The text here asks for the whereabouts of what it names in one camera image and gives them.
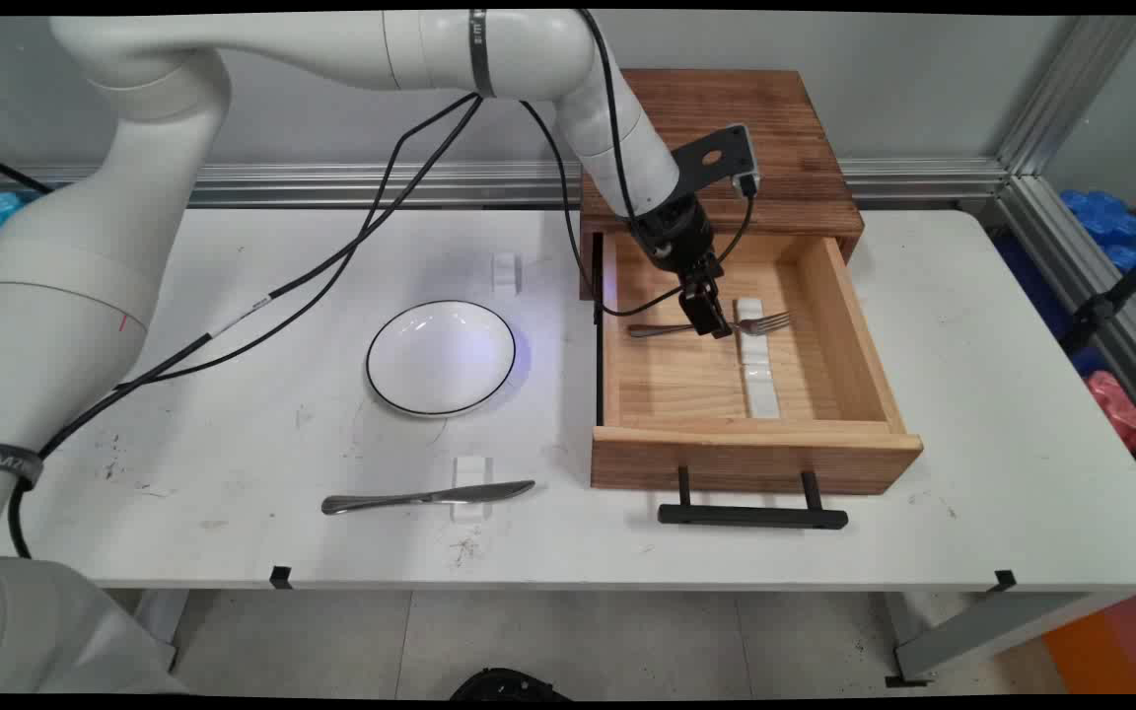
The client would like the white plate with black rim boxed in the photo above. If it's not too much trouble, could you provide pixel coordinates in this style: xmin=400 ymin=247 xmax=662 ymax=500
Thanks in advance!
xmin=365 ymin=300 xmax=518 ymax=418

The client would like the orange box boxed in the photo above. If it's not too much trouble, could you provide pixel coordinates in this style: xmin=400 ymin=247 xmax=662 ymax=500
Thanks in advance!
xmin=1041 ymin=592 xmax=1136 ymax=695

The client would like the thin black background cable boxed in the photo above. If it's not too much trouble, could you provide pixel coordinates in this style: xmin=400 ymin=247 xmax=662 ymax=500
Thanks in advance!
xmin=0 ymin=146 xmax=54 ymax=196

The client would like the black drawer handle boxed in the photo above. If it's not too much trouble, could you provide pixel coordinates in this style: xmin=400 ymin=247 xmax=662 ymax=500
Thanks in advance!
xmin=658 ymin=466 xmax=850 ymax=532

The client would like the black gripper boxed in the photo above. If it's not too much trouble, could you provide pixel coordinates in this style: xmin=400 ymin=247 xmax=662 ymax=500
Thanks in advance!
xmin=627 ymin=192 xmax=734 ymax=342

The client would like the side aluminium frame rail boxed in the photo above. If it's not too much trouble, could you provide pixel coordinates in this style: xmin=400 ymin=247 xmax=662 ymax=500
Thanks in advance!
xmin=997 ymin=174 xmax=1136 ymax=447

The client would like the horizontal aluminium frame rail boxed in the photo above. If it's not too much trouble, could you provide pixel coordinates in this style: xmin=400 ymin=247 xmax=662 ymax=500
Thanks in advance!
xmin=0 ymin=156 xmax=1010 ymax=211

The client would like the black cable with white label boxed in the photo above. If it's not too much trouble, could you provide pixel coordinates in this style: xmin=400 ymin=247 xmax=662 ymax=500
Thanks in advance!
xmin=6 ymin=94 xmax=482 ymax=561

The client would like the black velcro cable strap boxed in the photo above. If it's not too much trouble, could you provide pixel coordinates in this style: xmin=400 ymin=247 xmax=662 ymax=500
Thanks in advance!
xmin=467 ymin=10 xmax=497 ymax=99
xmin=0 ymin=440 xmax=45 ymax=490

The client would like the black cable along wrist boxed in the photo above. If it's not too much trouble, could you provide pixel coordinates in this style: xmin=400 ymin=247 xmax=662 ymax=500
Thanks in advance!
xmin=576 ymin=10 xmax=644 ymax=233

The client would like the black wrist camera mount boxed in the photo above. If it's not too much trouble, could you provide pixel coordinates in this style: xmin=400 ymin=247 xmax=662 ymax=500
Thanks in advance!
xmin=670 ymin=123 xmax=761 ymax=198

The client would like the black tripod stand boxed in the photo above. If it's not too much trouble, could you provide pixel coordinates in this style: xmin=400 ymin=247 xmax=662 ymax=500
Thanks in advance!
xmin=1061 ymin=230 xmax=1136 ymax=358

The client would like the red plastic bag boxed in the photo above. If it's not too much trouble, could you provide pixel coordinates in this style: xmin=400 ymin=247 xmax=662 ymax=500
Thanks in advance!
xmin=1083 ymin=370 xmax=1136 ymax=453

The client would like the dark wooden cabinet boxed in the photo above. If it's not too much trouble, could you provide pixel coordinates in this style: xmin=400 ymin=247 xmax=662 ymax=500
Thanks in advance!
xmin=578 ymin=69 xmax=865 ymax=302

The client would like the steel table knife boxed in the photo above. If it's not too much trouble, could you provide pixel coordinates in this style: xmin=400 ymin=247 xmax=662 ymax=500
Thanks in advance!
xmin=320 ymin=480 xmax=536 ymax=516

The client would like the upright aluminium frame post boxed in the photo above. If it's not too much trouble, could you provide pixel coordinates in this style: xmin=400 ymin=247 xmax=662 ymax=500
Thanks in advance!
xmin=995 ymin=15 xmax=1136 ymax=180

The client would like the white table leg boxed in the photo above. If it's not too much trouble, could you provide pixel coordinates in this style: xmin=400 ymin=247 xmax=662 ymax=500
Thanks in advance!
xmin=886 ymin=592 xmax=1136 ymax=689
xmin=132 ymin=590 xmax=190 ymax=674

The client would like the steel fork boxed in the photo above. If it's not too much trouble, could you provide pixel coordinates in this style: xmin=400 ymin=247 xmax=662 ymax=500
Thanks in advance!
xmin=626 ymin=312 xmax=792 ymax=340

